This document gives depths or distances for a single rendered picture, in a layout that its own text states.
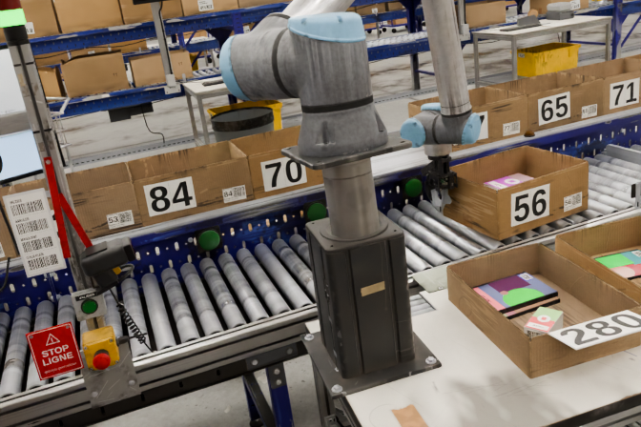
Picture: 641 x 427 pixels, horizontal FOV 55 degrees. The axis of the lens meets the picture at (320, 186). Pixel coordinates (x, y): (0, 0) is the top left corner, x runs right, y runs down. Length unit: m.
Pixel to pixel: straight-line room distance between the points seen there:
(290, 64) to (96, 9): 5.39
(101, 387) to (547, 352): 1.05
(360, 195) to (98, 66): 5.20
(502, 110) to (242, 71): 1.46
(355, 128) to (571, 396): 0.69
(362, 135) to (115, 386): 0.90
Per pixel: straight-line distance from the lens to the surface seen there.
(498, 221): 2.01
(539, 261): 1.82
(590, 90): 2.87
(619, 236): 1.97
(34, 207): 1.51
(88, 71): 6.35
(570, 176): 2.18
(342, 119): 1.22
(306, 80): 1.24
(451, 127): 1.85
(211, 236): 2.13
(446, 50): 1.79
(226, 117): 5.24
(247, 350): 1.74
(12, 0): 1.45
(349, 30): 1.23
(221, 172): 2.15
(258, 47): 1.33
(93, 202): 2.13
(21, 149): 1.59
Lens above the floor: 1.61
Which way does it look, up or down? 19 degrees down
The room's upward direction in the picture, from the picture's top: 8 degrees counter-clockwise
